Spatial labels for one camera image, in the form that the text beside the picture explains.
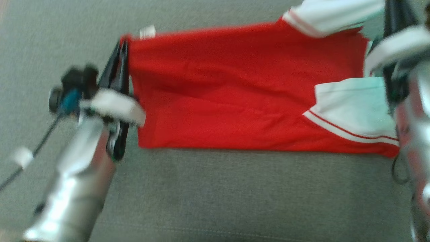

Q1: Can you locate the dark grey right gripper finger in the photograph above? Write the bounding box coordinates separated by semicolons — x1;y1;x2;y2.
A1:
402;0;421;30
383;0;404;38

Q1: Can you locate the red and white garment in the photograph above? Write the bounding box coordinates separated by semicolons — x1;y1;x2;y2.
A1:
125;0;401;159

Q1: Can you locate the white cable tag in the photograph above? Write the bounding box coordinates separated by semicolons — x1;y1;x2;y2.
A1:
11;146;34;169

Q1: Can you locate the large grey fabric sofa chaise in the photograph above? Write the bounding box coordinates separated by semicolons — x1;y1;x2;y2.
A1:
0;0;430;242

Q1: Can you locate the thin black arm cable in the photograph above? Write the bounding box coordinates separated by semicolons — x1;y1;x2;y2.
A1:
391;153;412;185
0;114;65;193

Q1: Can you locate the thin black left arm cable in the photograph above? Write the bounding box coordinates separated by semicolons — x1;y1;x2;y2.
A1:
0;114;65;193

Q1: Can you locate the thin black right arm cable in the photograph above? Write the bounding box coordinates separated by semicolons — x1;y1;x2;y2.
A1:
391;153;412;185

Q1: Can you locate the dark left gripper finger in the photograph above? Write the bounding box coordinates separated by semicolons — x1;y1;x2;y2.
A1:
119;37;131;98
98;38;123;93

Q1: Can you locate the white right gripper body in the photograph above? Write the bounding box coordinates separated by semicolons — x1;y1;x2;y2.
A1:
364;26;430;77

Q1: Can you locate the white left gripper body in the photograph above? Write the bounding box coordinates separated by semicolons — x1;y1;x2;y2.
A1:
80;89;147;162

